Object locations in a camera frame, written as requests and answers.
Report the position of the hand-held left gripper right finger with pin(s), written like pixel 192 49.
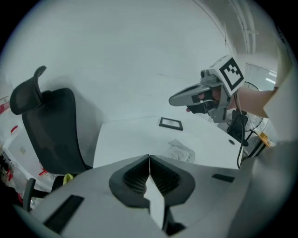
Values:
pixel 209 193

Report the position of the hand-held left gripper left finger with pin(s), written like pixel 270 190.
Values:
pixel 93 190

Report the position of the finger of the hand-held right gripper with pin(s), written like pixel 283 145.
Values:
pixel 198 109
pixel 181 98

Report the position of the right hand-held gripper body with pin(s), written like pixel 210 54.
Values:
pixel 230 74

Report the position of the white green wet wipe pack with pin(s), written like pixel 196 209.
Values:
pixel 189 154

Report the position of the person's right forearm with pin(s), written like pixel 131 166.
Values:
pixel 251 100

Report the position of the person's right hand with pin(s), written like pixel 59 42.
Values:
pixel 215 94

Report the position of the yellow green cloth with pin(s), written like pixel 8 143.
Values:
pixel 68 179

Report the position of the white ceiling light strip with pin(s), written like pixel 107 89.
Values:
pixel 270 80
pixel 272 72

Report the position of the black table grommet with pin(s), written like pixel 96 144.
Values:
pixel 232 142

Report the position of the clear water bottle red label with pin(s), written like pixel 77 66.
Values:
pixel 47 174
pixel 10 181

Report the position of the white ceiling pipes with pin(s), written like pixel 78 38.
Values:
pixel 248 28

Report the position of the black standing fan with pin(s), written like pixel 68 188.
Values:
pixel 255 124

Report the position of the person's beige clothing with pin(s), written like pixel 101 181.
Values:
pixel 274 186

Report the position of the black headrest office chair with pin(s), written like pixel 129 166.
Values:
pixel 53 130

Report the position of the orange yellow box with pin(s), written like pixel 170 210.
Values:
pixel 265 139

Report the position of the white water dispenser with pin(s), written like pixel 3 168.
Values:
pixel 25 160

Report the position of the clear water jug red label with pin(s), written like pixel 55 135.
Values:
pixel 7 120

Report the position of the black picture frame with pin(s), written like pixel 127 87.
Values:
pixel 171 123

